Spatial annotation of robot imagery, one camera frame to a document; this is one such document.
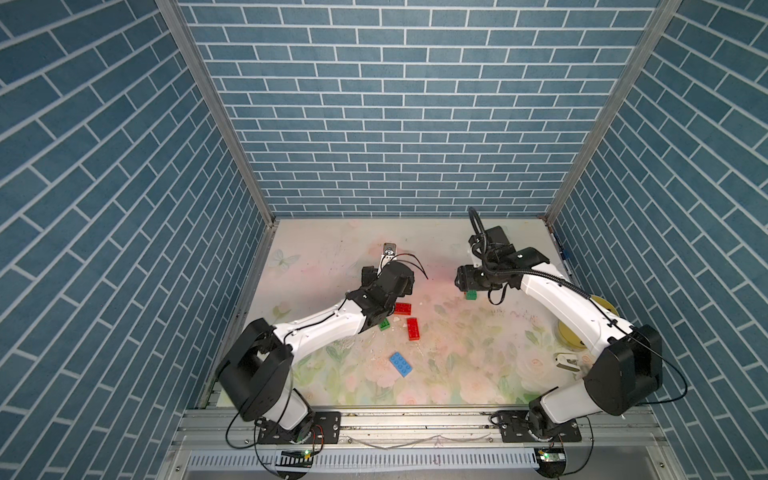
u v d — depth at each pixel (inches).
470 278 29.2
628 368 16.6
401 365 32.5
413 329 35.6
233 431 30.2
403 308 36.9
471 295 38.6
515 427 29.0
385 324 35.9
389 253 28.9
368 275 30.4
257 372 16.8
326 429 29.0
